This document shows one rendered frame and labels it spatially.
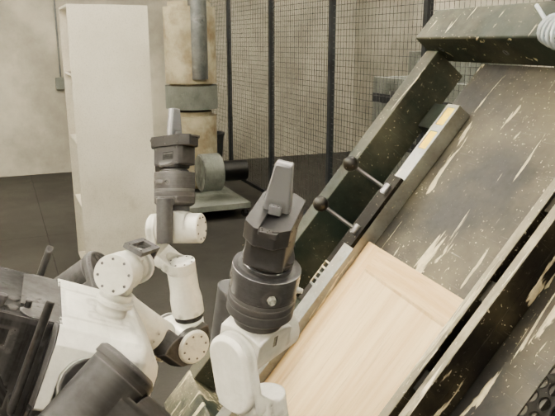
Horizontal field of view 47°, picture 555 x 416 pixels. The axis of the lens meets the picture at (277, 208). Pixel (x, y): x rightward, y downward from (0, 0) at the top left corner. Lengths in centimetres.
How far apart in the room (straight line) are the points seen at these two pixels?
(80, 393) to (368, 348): 64
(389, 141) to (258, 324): 105
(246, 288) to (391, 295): 63
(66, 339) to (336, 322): 66
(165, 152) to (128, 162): 375
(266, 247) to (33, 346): 41
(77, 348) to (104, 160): 415
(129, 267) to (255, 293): 32
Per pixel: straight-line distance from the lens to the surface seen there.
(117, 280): 106
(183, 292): 143
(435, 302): 127
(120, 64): 507
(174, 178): 137
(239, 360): 83
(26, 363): 101
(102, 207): 519
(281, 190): 75
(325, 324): 149
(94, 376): 91
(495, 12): 166
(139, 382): 91
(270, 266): 76
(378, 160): 177
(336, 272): 152
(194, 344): 145
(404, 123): 179
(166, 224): 135
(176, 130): 142
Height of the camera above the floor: 178
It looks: 14 degrees down
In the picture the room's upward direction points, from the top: straight up
